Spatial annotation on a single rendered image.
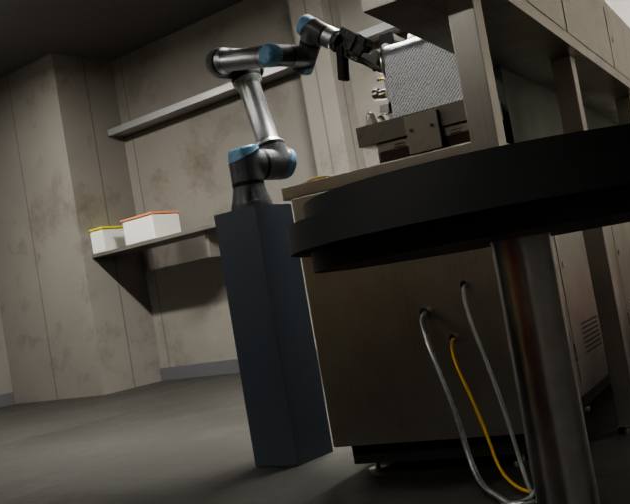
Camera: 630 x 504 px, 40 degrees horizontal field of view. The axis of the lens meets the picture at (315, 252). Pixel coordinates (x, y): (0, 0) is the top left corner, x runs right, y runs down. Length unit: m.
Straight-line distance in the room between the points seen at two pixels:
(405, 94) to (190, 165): 5.32
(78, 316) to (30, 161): 1.55
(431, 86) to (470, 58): 0.86
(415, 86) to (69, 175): 5.69
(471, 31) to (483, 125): 0.20
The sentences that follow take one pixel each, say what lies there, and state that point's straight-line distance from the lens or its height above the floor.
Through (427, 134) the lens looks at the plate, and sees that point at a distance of 2.51.
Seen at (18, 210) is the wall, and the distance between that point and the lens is 8.79.
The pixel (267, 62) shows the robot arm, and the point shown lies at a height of 1.35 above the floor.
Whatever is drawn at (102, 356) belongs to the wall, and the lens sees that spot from 8.03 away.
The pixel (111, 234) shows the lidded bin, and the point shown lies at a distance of 8.06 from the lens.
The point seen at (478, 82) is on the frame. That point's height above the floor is 0.94.
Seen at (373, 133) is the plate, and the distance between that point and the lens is 2.60.
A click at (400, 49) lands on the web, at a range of 2.82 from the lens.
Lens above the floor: 0.56
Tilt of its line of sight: 3 degrees up
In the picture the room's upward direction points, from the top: 10 degrees counter-clockwise
